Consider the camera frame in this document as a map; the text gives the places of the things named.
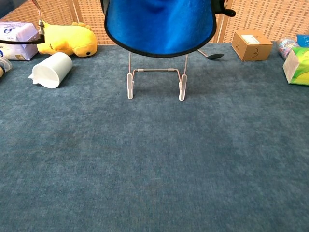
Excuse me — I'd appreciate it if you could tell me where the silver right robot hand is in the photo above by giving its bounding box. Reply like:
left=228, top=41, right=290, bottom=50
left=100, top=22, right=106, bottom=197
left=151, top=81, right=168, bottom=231
left=212, top=0, right=237, bottom=17

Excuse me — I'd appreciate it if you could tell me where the blue microfiber cloth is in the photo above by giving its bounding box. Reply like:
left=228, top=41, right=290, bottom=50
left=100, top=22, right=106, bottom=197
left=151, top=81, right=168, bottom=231
left=103, top=0, right=216, bottom=58

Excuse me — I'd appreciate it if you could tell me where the wicker folding screen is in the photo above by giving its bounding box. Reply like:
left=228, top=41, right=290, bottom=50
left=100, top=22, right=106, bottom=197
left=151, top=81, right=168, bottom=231
left=0, top=0, right=309, bottom=46

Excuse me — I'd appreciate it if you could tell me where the brown cardboard box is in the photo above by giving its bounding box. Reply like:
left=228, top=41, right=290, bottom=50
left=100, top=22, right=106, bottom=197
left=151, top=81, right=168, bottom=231
left=231, top=29, right=273, bottom=61

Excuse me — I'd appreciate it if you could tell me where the metal spoon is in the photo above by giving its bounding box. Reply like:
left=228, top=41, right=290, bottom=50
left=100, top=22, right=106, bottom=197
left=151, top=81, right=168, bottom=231
left=197, top=49, right=225, bottom=61

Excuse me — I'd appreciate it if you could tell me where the yellow plush toy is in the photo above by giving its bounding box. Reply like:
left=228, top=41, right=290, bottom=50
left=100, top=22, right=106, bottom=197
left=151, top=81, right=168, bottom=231
left=37, top=20, right=98, bottom=58

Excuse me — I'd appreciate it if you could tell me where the small jar with colourful label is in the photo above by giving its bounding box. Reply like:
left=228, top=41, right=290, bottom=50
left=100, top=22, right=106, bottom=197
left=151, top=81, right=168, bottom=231
left=276, top=36, right=301, bottom=60

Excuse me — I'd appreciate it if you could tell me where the blue snack bag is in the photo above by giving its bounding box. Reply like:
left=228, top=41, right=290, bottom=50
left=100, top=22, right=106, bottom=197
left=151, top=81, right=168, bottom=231
left=296, top=33, right=309, bottom=49

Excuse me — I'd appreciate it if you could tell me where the light blue plastic cup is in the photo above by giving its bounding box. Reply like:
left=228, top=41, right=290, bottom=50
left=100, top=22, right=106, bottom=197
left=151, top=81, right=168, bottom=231
left=28, top=52, right=73, bottom=89

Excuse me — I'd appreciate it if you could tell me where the green tissue box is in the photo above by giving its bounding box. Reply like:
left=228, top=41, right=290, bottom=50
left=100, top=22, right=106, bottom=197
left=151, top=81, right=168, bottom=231
left=282, top=47, right=309, bottom=86

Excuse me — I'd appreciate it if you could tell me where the pale purple carton box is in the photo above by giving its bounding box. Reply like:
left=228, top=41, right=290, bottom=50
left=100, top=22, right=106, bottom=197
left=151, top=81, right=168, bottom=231
left=0, top=21, right=43, bottom=61

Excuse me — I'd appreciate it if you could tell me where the teal carpet table cover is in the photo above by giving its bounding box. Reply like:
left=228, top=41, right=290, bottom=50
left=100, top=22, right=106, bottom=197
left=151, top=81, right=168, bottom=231
left=0, top=41, right=309, bottom=232

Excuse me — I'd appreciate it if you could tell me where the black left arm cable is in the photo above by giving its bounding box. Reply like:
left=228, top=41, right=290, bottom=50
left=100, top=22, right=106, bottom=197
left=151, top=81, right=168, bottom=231
left=0, top=0, right=46, bottom=45

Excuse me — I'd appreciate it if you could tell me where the white metal wire rack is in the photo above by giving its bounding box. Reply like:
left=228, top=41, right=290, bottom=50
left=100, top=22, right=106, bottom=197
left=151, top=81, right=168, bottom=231
left=126, top=52, right=189, bottom=101

